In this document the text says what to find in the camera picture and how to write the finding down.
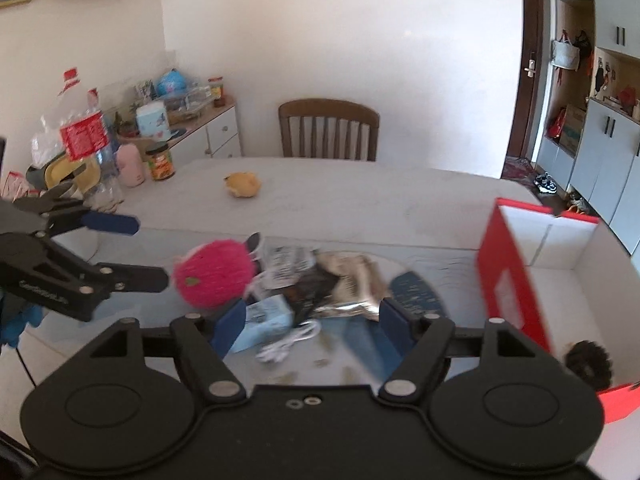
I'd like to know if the light blue small carton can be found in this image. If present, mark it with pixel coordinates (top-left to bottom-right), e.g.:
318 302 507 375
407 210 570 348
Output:
230 295 293 353

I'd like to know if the pink plush toy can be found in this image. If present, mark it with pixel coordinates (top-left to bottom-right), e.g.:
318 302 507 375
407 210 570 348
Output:
172 240 255 309

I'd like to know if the black curly hair scrunchie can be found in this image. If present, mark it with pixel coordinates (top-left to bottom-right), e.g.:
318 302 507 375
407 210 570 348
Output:
564 340 613 392

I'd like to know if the black snack packet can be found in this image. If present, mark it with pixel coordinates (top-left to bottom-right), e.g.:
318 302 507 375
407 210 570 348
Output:
283 264 341 326

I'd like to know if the blue gloved hand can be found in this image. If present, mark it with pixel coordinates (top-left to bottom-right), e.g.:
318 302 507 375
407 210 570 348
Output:
1 292 43 348

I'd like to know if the dark blue round fan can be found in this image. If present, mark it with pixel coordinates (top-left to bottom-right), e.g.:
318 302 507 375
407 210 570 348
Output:
388 271 447 318

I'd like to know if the pink small bottle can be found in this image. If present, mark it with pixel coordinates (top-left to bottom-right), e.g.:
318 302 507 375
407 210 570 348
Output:
116 144 145 188

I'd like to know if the orange label jar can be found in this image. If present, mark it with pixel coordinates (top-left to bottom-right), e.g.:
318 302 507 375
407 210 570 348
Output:
145 142 175 181

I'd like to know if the silver foil packet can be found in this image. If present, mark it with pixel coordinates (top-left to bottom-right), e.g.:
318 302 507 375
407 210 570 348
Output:
314 252 390 322

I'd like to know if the large red label bottle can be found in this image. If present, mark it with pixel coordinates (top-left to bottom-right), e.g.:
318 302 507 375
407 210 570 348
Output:
32 68 122 211

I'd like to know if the white paper hang tag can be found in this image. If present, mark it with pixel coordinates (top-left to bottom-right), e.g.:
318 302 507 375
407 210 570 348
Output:
256 245 316 290

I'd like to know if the yellow bread bun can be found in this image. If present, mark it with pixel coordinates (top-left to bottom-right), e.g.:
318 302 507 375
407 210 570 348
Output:
224 172 262 198

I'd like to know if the white drawer cabinet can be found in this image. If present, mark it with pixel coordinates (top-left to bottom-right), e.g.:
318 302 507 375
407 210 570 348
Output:
168 100 242 169

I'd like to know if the red and white cardboard box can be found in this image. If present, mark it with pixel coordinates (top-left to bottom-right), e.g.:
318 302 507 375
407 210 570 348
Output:
476 198 639 479

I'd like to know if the blue globe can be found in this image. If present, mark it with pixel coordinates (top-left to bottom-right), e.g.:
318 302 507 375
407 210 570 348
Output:
156 68 188 96

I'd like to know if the brown wooden chair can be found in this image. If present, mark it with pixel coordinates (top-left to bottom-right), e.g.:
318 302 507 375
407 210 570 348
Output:
278 98 381 162

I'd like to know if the dark brown door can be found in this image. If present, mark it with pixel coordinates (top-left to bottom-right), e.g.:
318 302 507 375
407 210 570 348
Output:
506 0 547 158

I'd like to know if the white cable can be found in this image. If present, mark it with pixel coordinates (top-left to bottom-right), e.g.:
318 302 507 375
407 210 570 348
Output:
255 318 322 365

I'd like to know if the grey wall cabinet unit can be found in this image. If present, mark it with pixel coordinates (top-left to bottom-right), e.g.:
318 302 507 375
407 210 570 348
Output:
537 0 639 255

